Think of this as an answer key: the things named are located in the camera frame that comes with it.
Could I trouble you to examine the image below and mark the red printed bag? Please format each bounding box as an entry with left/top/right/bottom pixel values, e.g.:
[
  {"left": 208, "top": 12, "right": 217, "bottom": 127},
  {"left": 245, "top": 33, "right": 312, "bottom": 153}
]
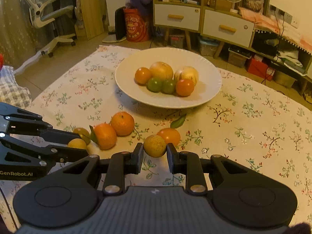
[{"left": 123, "top": 7, "right": 151, "bottom": 43}]

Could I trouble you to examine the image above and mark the checkered cloth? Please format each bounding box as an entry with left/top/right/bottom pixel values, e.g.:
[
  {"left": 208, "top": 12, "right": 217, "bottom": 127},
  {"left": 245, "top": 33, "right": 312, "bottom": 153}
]
[{"left": 0, "top": 66, "right": 33, "bottom": 109}]

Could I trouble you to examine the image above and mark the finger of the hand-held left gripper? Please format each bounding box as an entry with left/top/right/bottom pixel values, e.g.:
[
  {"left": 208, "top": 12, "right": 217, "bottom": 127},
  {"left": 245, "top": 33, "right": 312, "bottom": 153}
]
[
  {"left": 0, "top": 102, "right": 85, "bottom": 144},
  {"left": 0, "top": 137, "right": 89, "bottom": 168}
]

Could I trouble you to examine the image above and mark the red cardboard box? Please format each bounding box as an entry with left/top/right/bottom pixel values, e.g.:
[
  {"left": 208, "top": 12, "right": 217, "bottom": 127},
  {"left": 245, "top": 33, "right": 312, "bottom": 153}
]
[{"left": 246, "top": 57, "right": 276, "bottom": 81}]

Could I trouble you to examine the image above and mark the white drawer wooden handle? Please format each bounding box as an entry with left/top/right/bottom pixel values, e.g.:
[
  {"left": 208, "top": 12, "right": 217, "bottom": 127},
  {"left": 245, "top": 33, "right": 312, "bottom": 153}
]
[
  {"left": 202, "top": 9, "right": 255, "bottom": 48},
  {"left": 154, "top": 4, "right": 201, "bottom": 31}
]

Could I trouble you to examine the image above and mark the yellow pink apple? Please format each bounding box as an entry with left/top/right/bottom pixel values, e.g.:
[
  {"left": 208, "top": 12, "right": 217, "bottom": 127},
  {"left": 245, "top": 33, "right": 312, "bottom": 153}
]
[{"left": 174, "top": 66, "right": 199, "bottom": 86}]

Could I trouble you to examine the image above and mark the loose green leaf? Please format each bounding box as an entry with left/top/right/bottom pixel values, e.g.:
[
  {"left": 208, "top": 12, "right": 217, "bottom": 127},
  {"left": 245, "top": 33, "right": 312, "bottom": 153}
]
[{"left": 170, "top": 114, "right": 187, "bottom": 129}]

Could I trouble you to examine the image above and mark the pile of white papers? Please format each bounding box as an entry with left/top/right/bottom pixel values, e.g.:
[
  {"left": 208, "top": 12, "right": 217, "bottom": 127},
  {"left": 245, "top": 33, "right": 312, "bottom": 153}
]
[{"left": 277, "top": 48, "right": 308, "bottom": 75}]

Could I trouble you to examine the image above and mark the mandarin orange with leaf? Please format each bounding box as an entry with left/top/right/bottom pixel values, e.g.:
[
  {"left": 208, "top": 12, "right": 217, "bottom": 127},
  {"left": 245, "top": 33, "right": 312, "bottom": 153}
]
[{"left": 89, "top": 123, "right": 117, "bottom": 151}]

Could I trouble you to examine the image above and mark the bright green tomato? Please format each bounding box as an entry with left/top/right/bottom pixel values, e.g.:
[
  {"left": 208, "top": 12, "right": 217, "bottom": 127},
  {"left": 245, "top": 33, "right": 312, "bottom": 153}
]
[{"left": 147, "top": 77, "right": 163, "bottom": 92}]

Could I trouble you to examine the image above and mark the white office chair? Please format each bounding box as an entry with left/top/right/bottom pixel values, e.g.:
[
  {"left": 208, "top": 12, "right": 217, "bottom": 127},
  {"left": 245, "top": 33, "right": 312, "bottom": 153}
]
[{"left": 20, "top": 0, "right": 77, "bottom": 58}]

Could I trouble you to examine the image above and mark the white ceramic plate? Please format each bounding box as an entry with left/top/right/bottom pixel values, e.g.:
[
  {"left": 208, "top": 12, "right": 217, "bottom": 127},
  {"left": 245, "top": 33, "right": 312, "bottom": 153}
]
[{"left": 115, "top": 48, "right": 222, "bottom": 109}]

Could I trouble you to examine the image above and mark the low wooden sideboard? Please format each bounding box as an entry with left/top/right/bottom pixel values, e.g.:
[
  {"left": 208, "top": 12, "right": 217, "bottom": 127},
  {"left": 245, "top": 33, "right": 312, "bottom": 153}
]
[{"left": 251, "top": 27, "right": 312, "bottom": 98}]

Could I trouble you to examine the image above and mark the small clear storage box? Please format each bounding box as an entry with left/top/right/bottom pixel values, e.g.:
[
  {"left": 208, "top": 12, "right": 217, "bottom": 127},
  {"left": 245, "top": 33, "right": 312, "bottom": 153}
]
[{"left": 170, "top": 34, "right": 185, "bottom": 49}]

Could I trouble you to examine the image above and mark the pink cloth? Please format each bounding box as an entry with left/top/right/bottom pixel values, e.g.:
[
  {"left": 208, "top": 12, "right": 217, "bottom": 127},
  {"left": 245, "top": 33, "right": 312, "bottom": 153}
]
[{"left": 238, "top": 6, "right": 312, "bottom": 52}]

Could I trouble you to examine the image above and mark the wooden board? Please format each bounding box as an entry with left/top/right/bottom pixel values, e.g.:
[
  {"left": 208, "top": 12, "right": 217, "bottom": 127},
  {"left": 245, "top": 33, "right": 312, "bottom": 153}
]
[{"left": 78, "top": 0, "right": 105, "bottom": 40}]

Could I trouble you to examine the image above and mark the clear box dark lid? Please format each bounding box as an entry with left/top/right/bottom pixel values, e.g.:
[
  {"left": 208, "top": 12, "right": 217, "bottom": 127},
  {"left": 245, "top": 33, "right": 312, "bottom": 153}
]
[{"left": 228, "top": 46, "right": 252, "bottom": 68}]

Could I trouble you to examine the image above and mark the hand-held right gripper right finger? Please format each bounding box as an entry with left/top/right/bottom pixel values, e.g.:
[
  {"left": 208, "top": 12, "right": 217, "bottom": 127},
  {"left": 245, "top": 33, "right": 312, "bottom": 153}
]
[{"left": 166, "top": 143, "right": 264, "bottom": 196}]

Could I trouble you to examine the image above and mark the olive green tomato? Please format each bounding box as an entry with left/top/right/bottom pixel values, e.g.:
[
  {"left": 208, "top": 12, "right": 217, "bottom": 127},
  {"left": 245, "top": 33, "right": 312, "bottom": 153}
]
[{"left": 161, "top": 79, "right": 176, "bottom": 94}]

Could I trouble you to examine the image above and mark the dark fuzzy sleeve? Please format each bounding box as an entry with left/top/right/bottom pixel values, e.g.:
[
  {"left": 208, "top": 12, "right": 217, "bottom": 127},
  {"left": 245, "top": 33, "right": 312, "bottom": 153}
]
[{"left": 287, "top": 222, "right": 312, "bottom": 234}]

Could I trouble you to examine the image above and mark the white wall socket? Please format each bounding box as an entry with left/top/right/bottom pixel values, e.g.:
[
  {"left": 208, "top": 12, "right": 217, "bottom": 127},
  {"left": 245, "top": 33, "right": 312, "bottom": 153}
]
[
  {"left": 285, "top": 12, "right": 300, "bottom": 29},
  {"left": 269, "top": 4, "right": 286, "bottom": 16}
]

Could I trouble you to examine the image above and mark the beige storage box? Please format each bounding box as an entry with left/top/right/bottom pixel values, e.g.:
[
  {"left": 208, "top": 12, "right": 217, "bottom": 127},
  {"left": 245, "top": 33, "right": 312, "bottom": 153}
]
[{"left": 273, "top": 70, "right": 297, "bottom": 88}]

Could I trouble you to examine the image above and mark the patterned curtain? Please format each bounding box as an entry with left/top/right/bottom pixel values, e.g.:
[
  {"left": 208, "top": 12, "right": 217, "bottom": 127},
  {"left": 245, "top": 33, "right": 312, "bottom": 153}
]
[{"left": 0, "top": 0, "right": 42, "bottom": 72}]

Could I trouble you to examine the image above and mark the clear box teal lid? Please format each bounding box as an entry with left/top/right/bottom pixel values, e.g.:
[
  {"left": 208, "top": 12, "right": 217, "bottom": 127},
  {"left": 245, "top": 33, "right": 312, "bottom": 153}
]
[{"left": 198, "top": 37, "right": 219, "bottom": 57}]

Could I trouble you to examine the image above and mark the floral tablecloth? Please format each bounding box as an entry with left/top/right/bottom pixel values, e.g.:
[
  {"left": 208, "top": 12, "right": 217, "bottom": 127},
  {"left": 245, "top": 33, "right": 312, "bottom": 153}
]
[{"left": 0, "top": 45, "right": 312, "bottom": 234}]

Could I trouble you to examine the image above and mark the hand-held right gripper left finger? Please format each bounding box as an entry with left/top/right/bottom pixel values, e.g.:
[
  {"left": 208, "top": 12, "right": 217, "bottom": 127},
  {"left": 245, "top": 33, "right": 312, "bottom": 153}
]
[{"left": 52, "top": 143, "right": 144, "bottom": 196}]

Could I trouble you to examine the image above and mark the wooden cabinet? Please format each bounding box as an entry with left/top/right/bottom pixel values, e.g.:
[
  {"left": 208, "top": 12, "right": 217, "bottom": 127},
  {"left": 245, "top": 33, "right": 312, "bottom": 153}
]
[{"left": 152, "top": 0, "right": 256, "bottom": 59}]

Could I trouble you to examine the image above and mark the yellow round pear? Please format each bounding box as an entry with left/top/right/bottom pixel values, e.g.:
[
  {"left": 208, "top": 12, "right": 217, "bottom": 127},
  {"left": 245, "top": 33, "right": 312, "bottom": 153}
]
[{"left": 149, "top": 62, "right": 174, "bottom": 81}]

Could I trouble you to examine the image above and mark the orange tomato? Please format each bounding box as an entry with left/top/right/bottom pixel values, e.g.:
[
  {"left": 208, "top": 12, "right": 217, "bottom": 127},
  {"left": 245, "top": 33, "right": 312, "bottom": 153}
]
[
  {"left": 156, "top": 128, "right": 181, "bottom": 147},
  {"left": 135, "top": 67, "right": 152, "bottom": 85},
  {"left": 175, "top": 78, "right": 195, "bottom": 97}
]

